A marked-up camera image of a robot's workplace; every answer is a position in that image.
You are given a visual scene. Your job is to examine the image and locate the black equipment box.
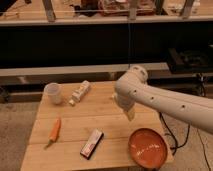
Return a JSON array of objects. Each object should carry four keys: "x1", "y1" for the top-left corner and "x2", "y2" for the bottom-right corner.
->
[{"x1": 167, "y1": 47, "x2": 213, "y2": 74}]

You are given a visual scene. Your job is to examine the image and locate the black power cable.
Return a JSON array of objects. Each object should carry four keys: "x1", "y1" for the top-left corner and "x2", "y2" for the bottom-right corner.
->
[{"x1": 158, "y1": 111, "x2": 212, "y2": 171}]

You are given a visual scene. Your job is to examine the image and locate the black hanging cable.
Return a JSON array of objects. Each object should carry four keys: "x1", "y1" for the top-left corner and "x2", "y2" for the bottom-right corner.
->
[{"x1": 127, "y1": 19, "x2": 132, "y2": 69}]

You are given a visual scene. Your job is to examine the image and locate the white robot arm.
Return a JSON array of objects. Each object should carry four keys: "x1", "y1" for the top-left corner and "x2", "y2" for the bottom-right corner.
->
[{"x1": 114, "y1": 65, "x2": 213, "y2": 134}]

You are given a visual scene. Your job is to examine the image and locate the orange carrot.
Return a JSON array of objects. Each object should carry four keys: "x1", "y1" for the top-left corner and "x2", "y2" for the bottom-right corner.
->
[{"x1": 45, "y1": 118, "x2": 61, "y2": 148}]

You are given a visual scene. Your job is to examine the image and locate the translucent plastic cup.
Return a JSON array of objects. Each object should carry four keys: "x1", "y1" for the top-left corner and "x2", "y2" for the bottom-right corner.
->
[{"x1": 44, "y1": 83, "x2": 62, "y2": 105}]

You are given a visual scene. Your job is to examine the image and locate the black white red box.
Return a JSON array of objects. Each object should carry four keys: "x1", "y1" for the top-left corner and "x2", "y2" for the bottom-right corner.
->
[{"x1": 80, "y1": 129, "x2": 104, "y2": 160}]

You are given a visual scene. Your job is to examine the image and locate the white tube bottle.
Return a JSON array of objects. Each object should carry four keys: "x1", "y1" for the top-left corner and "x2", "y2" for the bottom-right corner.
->
[{"x1": 69, "y1": 80, "x2": 91, "y2": 106}]

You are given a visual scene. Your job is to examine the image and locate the orange plate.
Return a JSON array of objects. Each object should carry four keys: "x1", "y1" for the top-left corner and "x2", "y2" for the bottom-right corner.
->
[{"x1": 128, "y1": 128, "x2": 168, "y2": 169}]

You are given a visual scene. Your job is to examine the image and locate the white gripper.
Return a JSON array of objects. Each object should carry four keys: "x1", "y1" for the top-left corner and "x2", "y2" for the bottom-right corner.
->
[{"x1": 114, "y1": 93, "x2": 135, "y2": 121}]

